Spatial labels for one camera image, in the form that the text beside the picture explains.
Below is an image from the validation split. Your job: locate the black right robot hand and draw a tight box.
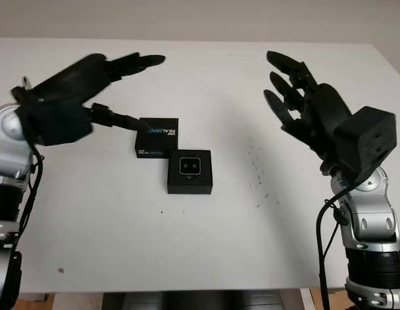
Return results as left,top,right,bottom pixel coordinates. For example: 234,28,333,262
263,50,354,178

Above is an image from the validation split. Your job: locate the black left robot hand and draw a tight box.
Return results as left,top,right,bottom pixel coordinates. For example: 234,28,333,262
10,52,167,132

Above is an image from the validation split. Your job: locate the black RealSense box lid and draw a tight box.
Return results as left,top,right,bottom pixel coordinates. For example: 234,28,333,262
134,116,180,160

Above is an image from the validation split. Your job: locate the small silver square camera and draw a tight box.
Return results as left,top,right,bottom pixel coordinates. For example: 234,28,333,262
178,157,201,178

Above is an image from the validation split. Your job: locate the black box base foam insert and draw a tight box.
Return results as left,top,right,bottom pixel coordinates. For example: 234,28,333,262
167,149,213,195

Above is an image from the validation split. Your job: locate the grey robot torso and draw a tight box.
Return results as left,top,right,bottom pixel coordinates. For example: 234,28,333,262
102,290,300,310

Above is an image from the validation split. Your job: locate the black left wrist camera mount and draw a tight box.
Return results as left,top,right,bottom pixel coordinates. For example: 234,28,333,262
17,102,94,147

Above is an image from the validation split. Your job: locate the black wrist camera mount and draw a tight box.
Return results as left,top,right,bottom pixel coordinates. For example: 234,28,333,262
17,102,94,147
333,105,398,179

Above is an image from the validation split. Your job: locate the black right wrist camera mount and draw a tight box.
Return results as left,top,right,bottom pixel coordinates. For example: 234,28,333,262
333,105,398,179

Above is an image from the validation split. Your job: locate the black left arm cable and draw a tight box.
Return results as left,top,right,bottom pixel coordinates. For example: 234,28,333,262
12,141,46,259

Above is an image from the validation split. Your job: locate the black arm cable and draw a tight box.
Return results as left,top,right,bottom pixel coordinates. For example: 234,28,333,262
315,179,357,310
12,141,46,259

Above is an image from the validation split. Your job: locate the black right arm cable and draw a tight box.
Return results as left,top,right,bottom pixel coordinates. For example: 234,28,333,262
315,179,357,310

